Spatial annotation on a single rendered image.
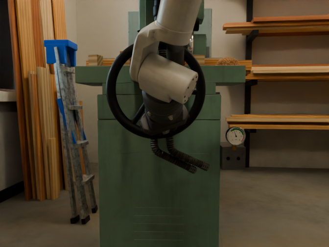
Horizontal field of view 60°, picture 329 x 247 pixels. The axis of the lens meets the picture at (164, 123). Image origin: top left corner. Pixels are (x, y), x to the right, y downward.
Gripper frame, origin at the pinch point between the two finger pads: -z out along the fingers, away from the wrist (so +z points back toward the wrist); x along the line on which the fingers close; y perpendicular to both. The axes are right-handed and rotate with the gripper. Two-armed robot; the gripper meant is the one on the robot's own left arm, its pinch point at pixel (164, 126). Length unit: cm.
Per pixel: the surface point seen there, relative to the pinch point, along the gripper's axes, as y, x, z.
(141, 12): 71, 14, -28
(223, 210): -14, 36, -142
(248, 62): 25, 45, -24
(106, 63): 46, -9, -24
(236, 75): 15.6, 32.0, -14.0
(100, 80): 31.7, -12.9, -14.8
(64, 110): 71, -42, -86
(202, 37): 50, 36, -31
